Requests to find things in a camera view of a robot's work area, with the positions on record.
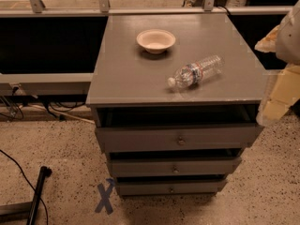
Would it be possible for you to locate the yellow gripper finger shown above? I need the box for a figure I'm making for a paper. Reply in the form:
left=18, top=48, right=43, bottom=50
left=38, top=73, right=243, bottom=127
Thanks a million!
left=254, top=25, right=279, bottom=53
left=256, top=64, right=300, bottom=126

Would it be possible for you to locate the grey drawer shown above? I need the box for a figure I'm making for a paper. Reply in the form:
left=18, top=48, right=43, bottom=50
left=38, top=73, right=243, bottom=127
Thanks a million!
left=116, top=179, right=227, bottom=196
left=96, top=123, right=263, bottom=153
left=108, top=157, right=241, bottom=177

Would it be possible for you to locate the grey wooden drawer cabinet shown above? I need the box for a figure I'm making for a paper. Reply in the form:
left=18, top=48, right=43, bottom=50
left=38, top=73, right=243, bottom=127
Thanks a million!
left=86, top=14, right=268, bottom=186

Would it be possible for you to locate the grey bottom drawer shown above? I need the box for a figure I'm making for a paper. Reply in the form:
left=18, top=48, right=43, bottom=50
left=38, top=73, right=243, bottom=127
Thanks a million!
left=116, top=179, right=227, bottom=196

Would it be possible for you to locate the grey top drawer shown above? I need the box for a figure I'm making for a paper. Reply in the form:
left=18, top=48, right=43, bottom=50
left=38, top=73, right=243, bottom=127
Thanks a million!
left=96, top=123, right=263, bottom=153

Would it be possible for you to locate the clear plastic water bottle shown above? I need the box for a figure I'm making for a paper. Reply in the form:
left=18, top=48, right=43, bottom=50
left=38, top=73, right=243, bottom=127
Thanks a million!
left=167, top=55, right=224, bottom=89

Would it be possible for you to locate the beige paper bowl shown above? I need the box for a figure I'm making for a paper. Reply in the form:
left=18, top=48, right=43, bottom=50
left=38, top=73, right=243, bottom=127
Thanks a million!
left=136, top=29, right=176, bottom=54

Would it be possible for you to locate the blue tape X mark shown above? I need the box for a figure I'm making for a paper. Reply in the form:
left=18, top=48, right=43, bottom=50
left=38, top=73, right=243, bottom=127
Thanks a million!
left=95, top=178, right=115, bottom=215

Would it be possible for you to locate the black metal stand leg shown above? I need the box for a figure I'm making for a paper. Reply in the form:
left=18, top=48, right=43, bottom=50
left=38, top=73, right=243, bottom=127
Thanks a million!
left=0, top=165, right=53, bottom=225

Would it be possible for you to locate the cable bundle under railing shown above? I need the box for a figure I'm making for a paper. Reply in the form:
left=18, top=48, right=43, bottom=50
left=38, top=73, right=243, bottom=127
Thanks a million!
left=0, top=86, right=96, bottom=125

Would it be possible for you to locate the black floor cable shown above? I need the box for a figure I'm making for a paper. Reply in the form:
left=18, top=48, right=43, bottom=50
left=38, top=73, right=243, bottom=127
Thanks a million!
left=0, top=149, right=50, bottom=225

